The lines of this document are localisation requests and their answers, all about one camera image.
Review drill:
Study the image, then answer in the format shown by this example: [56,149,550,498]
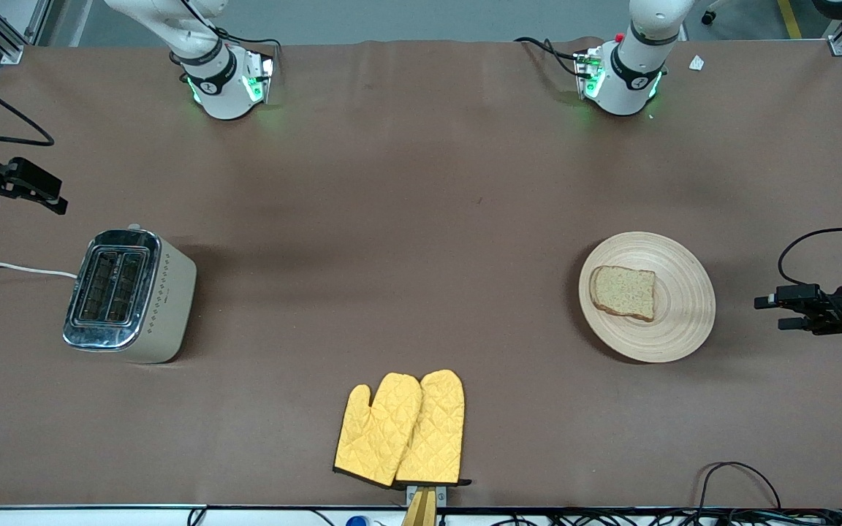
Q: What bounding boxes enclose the round wooden plate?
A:
[578,232,716,364]

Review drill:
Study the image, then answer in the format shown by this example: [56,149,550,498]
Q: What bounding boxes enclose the brown toast slice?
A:
[589,265,657,322]

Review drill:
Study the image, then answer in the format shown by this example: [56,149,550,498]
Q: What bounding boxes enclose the silver two-slot toaster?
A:
[63,224,197,365]

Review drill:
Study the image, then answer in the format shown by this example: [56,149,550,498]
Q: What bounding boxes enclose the brown table cover sheet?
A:
[0,37,842,510]

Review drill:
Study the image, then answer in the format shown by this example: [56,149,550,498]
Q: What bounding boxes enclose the yellow quilted oven mitt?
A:
[395,369,473,487]
[333,373,423,489]

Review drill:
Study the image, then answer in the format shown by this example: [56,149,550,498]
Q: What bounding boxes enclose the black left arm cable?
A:
[777,22,842,289]

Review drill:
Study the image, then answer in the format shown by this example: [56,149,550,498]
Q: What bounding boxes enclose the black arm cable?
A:
[777,22,842,289]
[0,64,56,147]

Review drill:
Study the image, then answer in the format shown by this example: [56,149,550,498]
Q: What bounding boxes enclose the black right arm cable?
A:
[0,64,56,147]

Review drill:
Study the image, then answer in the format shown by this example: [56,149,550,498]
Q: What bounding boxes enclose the white toaster power cord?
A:
[0,262,78,280]

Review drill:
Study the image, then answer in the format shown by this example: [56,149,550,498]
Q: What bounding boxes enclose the black looped cable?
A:
[697,462,784,512]

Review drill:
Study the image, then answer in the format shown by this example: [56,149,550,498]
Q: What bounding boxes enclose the black base cable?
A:
[515,37,584,77]
[180,0,281,50]

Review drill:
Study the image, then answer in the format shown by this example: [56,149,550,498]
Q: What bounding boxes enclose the tangled black cables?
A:
[436,509,842,526]

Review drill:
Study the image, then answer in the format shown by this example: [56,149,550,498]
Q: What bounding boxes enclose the wooden stick with metal bracket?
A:
[401,484,448,526]

